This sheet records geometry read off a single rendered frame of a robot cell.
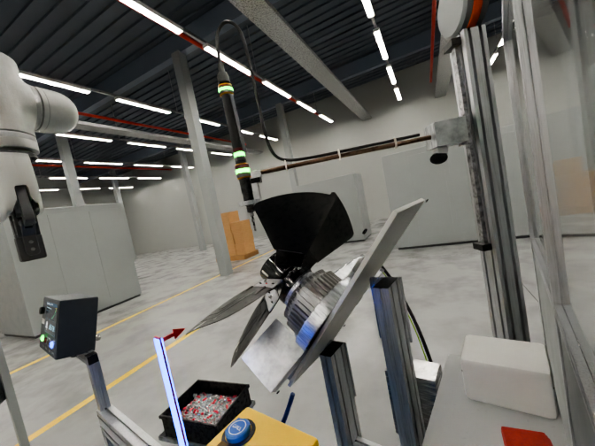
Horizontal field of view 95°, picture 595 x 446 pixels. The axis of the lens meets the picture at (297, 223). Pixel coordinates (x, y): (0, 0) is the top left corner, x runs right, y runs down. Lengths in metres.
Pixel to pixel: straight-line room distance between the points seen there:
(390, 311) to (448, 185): 5.44
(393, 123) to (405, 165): 7.04
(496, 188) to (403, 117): 12.17
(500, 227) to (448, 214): 5.22
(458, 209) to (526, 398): 5.46
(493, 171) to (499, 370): 0.52
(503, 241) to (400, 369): 0.47
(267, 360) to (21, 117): 0.76
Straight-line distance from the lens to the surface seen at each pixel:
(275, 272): 0.91
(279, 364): 0.88
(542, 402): 0.87
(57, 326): 1.25
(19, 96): 0.66
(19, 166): 0.61
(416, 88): 13.31
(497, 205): 0.97
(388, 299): 0.80
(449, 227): 6.23
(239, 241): 9.09
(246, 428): 0.55
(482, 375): 0.86
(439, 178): 6.14
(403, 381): 0.91
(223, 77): 0.94
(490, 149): 0.97
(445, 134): 0.92
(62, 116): 0.68
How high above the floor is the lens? 1.42
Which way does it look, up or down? 4 degrees down
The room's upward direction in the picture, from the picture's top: 11 degrees counter-clockwise
